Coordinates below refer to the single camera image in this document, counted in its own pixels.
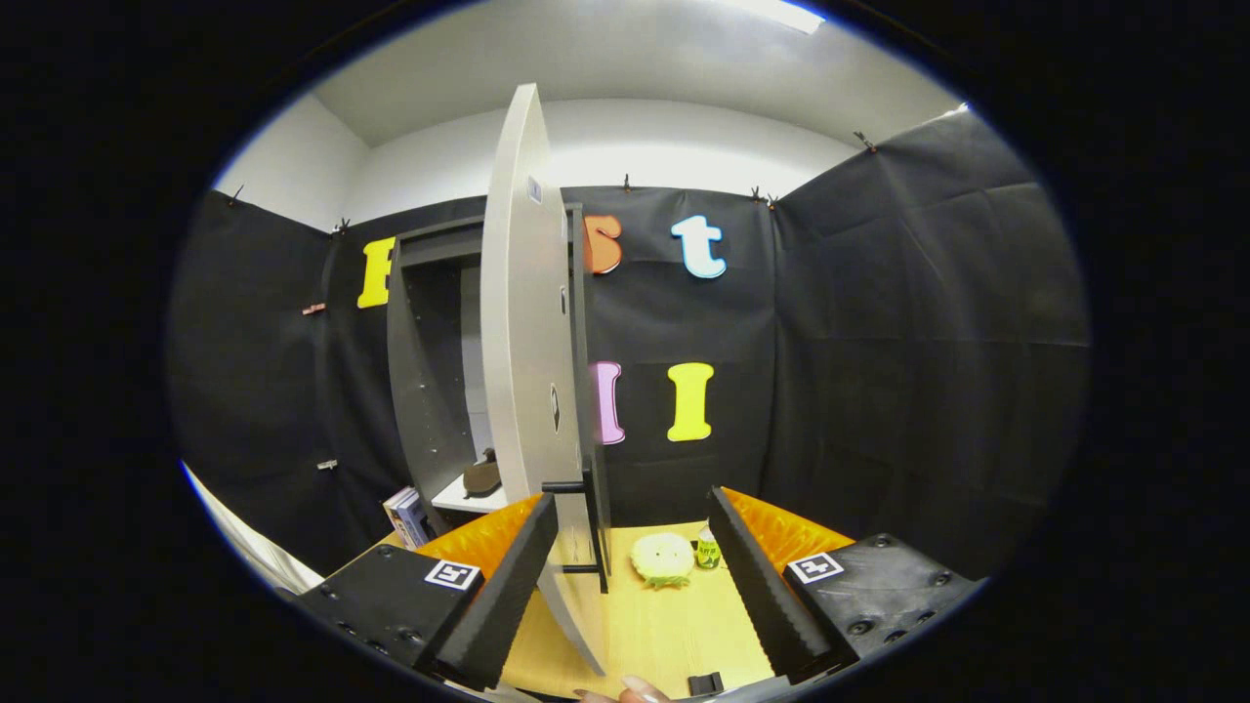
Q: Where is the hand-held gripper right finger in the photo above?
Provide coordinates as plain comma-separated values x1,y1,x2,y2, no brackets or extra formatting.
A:
708,486,987,684

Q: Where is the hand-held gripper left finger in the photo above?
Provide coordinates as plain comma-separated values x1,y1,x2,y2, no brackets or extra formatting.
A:
293,492,560,692

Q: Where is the brown fuzzy shoe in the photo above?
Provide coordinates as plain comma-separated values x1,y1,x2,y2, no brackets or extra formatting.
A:
461,447,503,497

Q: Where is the grey shoe cabinet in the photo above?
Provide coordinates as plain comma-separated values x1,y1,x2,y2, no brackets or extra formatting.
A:
386,203,599,534

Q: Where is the beige shoe cabinet door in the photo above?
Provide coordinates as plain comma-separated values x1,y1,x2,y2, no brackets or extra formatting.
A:
479,83,614,678

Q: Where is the blue cover book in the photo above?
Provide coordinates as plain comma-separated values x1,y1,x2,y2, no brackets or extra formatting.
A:
396,488,434,550

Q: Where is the white cover book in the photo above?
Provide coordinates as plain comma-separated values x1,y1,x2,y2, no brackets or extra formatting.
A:
382,486,417,550

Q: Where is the black backdrop cloth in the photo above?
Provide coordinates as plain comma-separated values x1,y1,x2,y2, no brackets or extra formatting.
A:
166,105,1091,587

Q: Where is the ceiling light panel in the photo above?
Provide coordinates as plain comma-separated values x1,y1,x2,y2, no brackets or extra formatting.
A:
723,0,827,36

